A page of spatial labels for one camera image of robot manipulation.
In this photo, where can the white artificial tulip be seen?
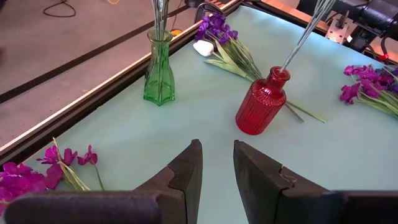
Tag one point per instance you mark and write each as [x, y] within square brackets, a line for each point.
[203, 48]

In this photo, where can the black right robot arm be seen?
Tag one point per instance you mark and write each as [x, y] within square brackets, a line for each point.
[376, 15]

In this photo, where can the magenta artificial flower bunch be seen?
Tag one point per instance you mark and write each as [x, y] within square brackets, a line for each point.
[18, 180]
[349, 93]
[321, 9]

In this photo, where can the green glass vase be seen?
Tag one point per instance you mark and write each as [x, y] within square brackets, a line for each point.
[158, 84]

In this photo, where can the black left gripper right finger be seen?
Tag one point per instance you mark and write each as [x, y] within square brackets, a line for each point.
[258, 186]

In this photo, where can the teal table mat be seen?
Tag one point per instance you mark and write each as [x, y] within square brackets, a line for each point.
[202, 118]

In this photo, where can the silver mounting plate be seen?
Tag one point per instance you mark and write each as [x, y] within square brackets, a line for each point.
[337, 31]

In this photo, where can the red ribbed glass vase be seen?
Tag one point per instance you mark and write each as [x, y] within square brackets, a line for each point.
[258, 105]

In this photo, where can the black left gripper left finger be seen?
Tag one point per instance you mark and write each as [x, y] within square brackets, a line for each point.
[183, 186]

